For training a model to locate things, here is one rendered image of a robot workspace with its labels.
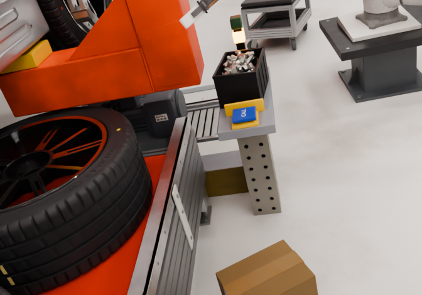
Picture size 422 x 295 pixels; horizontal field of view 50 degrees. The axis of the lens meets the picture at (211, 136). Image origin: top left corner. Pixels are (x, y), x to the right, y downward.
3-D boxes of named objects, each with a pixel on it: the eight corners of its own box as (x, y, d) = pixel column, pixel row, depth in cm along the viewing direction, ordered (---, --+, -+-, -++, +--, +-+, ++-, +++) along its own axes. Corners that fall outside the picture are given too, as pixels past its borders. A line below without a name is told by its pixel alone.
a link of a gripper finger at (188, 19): (205, 11, 122) (205, 11, 121) (186, 29, 123) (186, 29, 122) (198, 3, 122) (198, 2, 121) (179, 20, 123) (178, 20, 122)
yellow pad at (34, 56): (18, 59, 162) (12, 46, 160) (53, 52, 160) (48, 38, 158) (0, 75, 151) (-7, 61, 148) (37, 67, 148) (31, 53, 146)
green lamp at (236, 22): (232, 26, 159) (229, 16, 157) (242, 24, 158) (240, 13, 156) (231, 30, 155) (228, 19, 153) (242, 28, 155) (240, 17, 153)
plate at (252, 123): (232, 117, 138) (232, 113, 137) (258, 112, 137) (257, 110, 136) (232, 130, 131) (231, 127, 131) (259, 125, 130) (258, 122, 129)
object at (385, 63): (414, 53, 249) (414, -1, 234) (455, 91, 206) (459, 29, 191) (323, 71, 255) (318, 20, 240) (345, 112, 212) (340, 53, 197)
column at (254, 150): (254, 198, 173) (232, 103, 152) (279, 194, 172) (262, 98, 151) (254, 215, 165) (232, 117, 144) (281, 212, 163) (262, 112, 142)
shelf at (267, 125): (225, 81, 170) (223, 73, 168) (270, 73, 167) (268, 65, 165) (218, 142, 133) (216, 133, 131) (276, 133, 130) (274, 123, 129)
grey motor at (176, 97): (111, 156, 210) (84, 90, 192) (198, 143, 202) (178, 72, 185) (100, 179, 194) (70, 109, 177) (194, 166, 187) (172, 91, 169)
